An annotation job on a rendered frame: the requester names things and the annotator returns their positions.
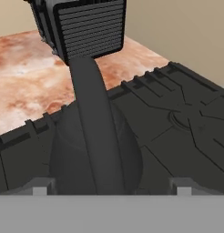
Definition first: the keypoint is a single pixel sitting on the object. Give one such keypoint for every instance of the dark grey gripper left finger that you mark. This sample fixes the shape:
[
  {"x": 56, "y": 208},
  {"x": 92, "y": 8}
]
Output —
[{"x": 40, "y": 185}]

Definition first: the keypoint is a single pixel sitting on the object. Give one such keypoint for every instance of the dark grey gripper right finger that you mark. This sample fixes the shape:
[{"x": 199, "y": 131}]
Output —
[{"x": 183, "y": 185}]

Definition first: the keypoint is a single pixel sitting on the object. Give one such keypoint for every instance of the black stove hob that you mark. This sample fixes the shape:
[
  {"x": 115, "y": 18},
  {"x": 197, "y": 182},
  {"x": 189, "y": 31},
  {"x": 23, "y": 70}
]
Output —
[{"x": 177, "y": 127}]

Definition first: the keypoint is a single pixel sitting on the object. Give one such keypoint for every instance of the black toaster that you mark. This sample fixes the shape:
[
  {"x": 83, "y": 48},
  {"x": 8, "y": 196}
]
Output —
[{"x": 83, "y": 27}]

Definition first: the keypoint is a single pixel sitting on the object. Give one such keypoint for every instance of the dark grey kettle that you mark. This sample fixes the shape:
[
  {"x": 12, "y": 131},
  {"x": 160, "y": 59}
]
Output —
[{"x": 95, "y": 142}]

